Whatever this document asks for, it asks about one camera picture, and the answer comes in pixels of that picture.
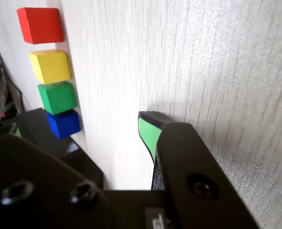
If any green wooden cube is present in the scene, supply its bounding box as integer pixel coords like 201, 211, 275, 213
38, 81, 76, 115

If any red wooden cube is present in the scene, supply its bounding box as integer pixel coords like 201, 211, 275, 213
17, 7, 64, 45

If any thick black cable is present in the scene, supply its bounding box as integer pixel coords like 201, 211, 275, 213
0, 35, 25, 114

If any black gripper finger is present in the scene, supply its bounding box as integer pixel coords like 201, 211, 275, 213
0, 123, 113, 229
138, 111, 262, 229

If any yellow wooden cube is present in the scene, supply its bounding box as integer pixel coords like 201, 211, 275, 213
28, 49, 71, 85

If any blue wooden cube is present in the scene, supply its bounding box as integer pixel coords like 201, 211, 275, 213
46, 109, 81, 140

